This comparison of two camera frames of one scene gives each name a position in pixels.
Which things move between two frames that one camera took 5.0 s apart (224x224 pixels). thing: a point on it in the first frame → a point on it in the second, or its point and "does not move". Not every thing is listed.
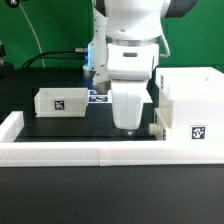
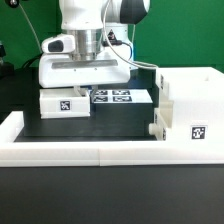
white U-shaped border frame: x=15 y=153 does not move
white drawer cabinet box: x=197 y=94 does not move
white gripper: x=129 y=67 → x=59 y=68
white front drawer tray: x=163 y=120 does not move
